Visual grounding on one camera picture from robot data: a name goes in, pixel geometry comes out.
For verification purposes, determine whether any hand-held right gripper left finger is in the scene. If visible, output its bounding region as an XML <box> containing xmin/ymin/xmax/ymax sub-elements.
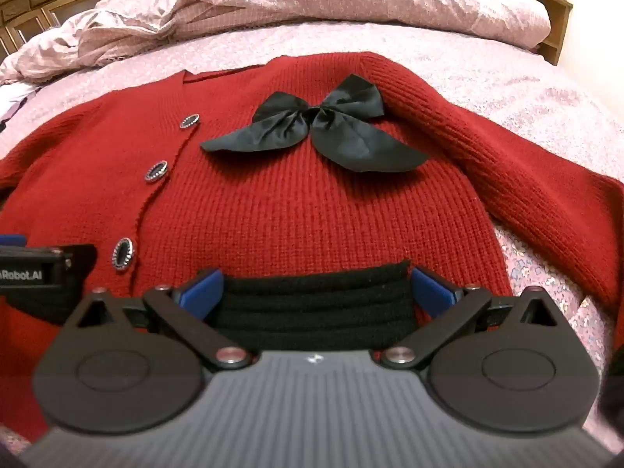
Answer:
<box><xmin>63</xmin><ymin>267</ymin><xmax>252</xmax><ymax>370</ymax></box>

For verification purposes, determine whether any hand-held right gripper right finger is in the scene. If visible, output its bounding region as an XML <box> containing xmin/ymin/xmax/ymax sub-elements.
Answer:
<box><xmin>379</xmin><ymin>267</ymin><xmax>561</xmax><ymax>370</ymax></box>

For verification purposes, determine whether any red knit cardigan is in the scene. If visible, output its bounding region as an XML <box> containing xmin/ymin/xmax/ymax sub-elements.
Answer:
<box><xmin>0</xmin><ymin>51</ymin><xmax>624</xmax><ymax>444</ymax></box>

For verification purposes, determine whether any lilac cloth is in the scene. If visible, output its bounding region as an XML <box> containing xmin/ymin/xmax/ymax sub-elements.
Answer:
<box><xmin>0</xmin><ymin>83</ymin><xmax>42</xmax><ymax>132</ymax></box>

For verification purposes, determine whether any black satin bow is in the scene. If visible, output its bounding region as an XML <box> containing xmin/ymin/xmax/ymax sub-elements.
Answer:
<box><xmin>200</xmin><ymin>74</ymin><xmax>430</xmax><ymax>175</ymax></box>

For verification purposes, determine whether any pink floral bed sheet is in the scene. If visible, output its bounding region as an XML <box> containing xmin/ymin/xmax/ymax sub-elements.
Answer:
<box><xmin>0</xmin><ymin>19</ymin><xmax>624</xmax><ymax>454</ymax></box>

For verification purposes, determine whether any wooden bed frame board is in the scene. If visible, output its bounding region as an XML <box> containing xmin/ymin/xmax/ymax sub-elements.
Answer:
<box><xmin>492</xmin><ymin>0</ymin><xmax>573</xmax><ymax>66</ymax></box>

